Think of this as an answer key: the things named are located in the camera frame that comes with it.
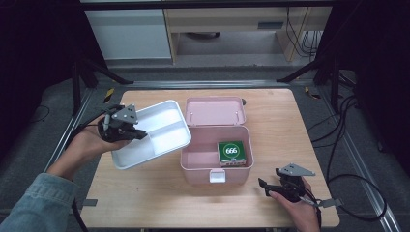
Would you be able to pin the person's right hand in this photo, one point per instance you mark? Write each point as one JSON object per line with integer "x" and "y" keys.
{"x": 299, "y": 212}

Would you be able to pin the aluminium rail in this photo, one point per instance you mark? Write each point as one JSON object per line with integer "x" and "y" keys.
{"x": 364, "y": 167}
{"x": 206, "y": 84}
{"x": 61, "y": 138}

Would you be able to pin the green and white carton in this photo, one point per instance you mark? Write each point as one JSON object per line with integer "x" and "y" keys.
{"x": 231, "y": 153}

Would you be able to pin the black metal stand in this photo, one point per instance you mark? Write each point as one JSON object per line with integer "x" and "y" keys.
{"x": 333, "y": 83}
{"x": 77, "y": 87}

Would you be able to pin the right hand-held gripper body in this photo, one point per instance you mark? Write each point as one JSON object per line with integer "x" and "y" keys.
{"x": 291, "y": 187}

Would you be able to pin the light wooden desk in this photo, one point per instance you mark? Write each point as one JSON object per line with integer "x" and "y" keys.
{"x": 232, "y": 19}

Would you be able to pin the yellow and black tape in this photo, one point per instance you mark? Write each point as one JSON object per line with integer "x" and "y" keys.
{"x": 109, "y": 95}

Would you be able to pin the white divided tray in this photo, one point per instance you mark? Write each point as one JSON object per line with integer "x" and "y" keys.
{"x": 151, "y": 135}

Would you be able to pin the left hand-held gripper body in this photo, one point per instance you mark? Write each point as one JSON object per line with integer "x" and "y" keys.
{"x": 117, "y": 127}

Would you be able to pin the pink storage box with lid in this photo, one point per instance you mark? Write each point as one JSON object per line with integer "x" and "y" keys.
{"x": 206, "y": 154}

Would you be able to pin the person's left hand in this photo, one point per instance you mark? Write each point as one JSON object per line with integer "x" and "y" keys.
{"x": 87, "y": 148}

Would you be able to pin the white cabinet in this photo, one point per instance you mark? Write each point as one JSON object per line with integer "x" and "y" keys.
{"x": 129, "y": 34}

